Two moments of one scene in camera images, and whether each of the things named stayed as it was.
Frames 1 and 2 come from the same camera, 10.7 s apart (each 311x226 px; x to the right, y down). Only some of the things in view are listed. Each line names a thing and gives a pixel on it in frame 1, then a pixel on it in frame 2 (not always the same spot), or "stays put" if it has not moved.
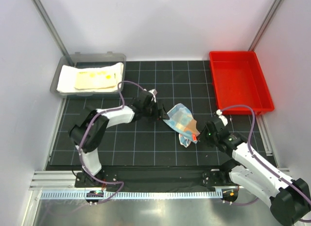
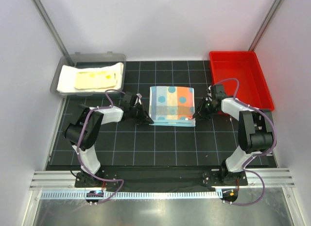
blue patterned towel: [181, 120] → [172, 106]
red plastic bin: [238, 79] stays put
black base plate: [155, 179] stays put
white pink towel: [66, 82] stays put
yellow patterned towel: [89, 80] stays put
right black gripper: [202, 138] → [200, 113]
